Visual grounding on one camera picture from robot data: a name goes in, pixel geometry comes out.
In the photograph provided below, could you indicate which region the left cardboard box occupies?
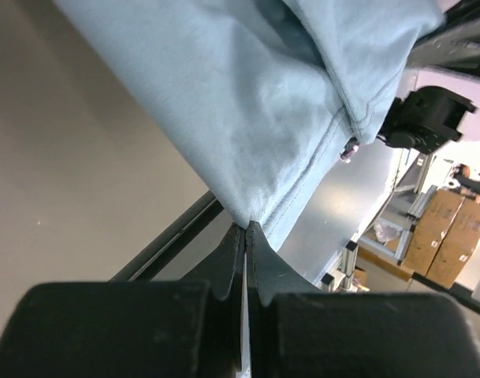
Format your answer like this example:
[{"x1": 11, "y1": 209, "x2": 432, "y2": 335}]
[{"x1": 402, "y1": 190, "x2": 464, "y2": 276}]

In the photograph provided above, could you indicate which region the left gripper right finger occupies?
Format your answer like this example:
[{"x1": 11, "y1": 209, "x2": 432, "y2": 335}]
[{"x1": 245, "y1": 222, "x2": 480, "y2": 377}]

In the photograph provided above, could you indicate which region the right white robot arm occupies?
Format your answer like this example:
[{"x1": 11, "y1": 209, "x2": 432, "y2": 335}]
[{"x1": 377, "y1": 86, "x2": 477, "y2": 155}]

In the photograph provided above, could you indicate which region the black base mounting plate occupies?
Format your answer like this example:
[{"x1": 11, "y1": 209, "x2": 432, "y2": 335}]
[{"x1": 110, "y1": 191, "x2": 223, "y2": 282}]

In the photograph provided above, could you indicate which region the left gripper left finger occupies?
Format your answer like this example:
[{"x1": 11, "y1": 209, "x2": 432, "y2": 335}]
[{"x1": 0, "y1": 225, "x2": 245, "y2": 377}]

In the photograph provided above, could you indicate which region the light blue t-shirt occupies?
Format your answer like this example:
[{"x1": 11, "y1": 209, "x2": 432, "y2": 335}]
[{"x1": 57, "y1": 1, "x2": 445, "y2": 250}]

